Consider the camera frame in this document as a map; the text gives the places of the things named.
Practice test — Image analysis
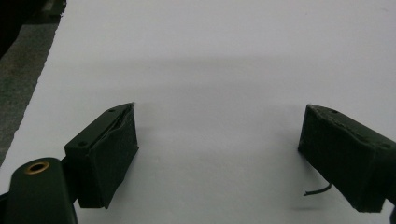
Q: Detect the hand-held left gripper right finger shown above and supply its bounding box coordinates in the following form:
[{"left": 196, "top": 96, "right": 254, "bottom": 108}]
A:
[{"left": 297, "top": 104, "right": 396, "bottom": 214}]

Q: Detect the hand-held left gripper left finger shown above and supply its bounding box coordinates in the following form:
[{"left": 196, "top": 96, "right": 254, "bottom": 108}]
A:
[{"left": 64, "top": 102, "right": 140, "bottom": 210}]

